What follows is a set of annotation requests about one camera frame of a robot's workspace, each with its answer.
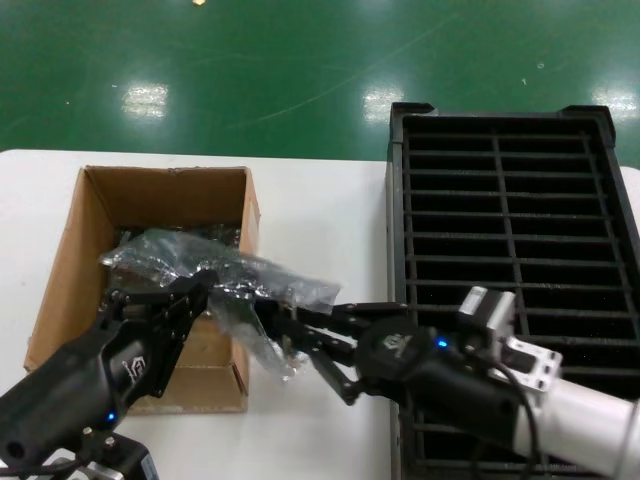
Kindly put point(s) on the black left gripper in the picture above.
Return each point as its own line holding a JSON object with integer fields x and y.
{"x": 90, "y": 380}

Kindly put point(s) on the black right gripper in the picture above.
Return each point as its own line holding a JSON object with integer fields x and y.
{"x": 400, "y": 360}

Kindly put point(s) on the grey antistatic bag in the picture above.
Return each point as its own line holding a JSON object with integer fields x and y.
{"x": 165, "y": 250}

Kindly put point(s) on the black slotted plastic container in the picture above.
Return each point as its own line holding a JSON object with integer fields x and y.
{"x": 505, "y": 200}

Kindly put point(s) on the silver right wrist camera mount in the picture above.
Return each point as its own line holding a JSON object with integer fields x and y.
{"x": 492, "y": 310}

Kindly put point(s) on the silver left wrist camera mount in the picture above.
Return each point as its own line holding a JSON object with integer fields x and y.
{"x": 125, "y": 455}

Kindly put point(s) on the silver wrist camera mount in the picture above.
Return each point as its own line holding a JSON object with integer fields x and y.
{"x": 125, "y": 455}
{"x": 492, "y": 310}

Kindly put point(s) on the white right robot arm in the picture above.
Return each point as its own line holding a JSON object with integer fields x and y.
{"x": 590, "y": 425}

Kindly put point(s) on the brown cardboard box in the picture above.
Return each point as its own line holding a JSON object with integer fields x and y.
{"x": 65, "y": 280}

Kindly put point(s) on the bagged graphics card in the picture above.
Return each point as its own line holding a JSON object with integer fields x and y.
{"x": 220, "y": 231}

